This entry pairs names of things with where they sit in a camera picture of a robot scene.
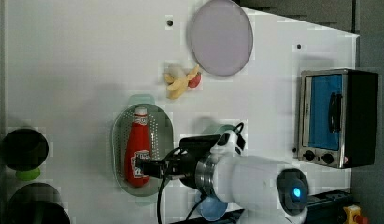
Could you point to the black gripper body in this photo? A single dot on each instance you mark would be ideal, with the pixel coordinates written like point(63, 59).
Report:
point(182, 161)

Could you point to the red ketchup bottle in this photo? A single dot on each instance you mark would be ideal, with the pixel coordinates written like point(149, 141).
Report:
point(138, 147)

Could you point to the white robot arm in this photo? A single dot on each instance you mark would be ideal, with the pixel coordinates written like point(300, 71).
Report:
point(269, 191)

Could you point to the green oval strainer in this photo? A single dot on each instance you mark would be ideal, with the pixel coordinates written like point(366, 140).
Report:
point(160, 140)

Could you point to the blue cup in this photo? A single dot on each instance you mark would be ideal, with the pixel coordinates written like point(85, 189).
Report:
point(211, 208)

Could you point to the peeled toy banana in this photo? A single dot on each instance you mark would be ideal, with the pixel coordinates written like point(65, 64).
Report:
point(177, 80)

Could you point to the red toy strawberry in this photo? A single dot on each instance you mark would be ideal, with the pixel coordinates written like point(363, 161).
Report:
point(195, 81)

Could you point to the purple round plate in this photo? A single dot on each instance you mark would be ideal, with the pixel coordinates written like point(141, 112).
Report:
point(221, 37)

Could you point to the green small object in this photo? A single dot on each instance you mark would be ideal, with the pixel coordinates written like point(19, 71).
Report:
point(28, 175)

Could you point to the black cylinder upper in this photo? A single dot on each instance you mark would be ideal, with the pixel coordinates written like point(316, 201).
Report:
point(24, 149)

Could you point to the black toaster oven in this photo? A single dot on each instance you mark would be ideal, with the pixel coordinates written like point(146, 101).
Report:
point(338, 118)

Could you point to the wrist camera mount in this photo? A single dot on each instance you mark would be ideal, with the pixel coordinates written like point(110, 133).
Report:
point(229, 142)

